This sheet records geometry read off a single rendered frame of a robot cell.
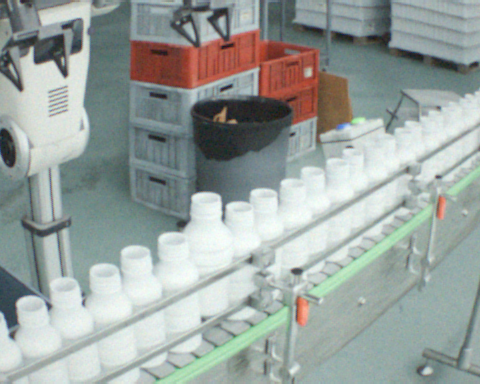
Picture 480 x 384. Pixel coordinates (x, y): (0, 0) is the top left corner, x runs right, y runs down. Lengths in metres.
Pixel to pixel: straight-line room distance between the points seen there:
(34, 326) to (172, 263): 0.23
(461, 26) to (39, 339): 6.97
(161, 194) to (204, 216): 2.79
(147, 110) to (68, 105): 2.06
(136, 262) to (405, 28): 7.05
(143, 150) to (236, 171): 0.74
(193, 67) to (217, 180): 0.58
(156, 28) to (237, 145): 0.79
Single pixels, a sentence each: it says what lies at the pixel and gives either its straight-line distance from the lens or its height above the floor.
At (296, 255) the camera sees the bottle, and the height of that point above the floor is 1.06.
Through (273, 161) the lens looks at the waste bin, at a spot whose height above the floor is 0.45.
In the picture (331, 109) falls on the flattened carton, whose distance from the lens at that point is 4.62.
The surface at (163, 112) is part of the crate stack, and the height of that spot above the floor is 0.53.
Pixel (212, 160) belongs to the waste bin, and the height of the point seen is 0.46.
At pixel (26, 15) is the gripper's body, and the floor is 1.42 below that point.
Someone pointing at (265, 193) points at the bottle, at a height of 1.16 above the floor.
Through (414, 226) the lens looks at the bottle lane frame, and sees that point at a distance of 1.40.
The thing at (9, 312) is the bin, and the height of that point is 0.84.
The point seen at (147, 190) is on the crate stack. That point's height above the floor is 0.09.
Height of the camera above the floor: 1.58
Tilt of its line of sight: 23 degrees down
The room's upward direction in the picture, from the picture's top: 1 degrees clockwise
